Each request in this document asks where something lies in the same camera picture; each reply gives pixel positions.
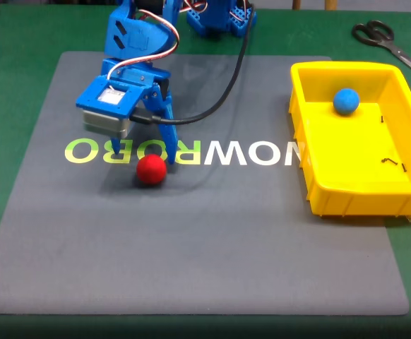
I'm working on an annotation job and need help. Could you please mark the thick black USB cable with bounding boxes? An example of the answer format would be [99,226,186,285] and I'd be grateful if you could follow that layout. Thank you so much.
[130,2,256,126]

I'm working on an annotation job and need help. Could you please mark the blue ball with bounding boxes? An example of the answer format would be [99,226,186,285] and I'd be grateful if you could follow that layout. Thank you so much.
[333,88,361,117]

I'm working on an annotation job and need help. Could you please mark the black-handled scissors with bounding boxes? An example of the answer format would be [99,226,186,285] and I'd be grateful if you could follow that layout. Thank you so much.
[351,19,411,84]

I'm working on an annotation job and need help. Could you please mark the white red servo wire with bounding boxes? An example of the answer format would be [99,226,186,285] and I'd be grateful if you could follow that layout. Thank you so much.
[107,8,181,81]

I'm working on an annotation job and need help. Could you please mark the yellow plastic bin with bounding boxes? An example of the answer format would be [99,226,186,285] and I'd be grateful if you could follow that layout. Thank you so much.
[289,61,411,218]

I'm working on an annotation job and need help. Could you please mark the red ball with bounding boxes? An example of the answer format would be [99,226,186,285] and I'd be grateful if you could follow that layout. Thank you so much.
[136,153,167,186]

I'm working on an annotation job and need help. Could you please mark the silver camera box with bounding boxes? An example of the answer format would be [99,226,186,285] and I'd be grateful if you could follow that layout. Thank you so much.
[81,108,133,140]

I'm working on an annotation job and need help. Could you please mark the grey mat with lettering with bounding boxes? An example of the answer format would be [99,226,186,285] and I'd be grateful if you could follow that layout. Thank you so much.
[0,51,410,316]

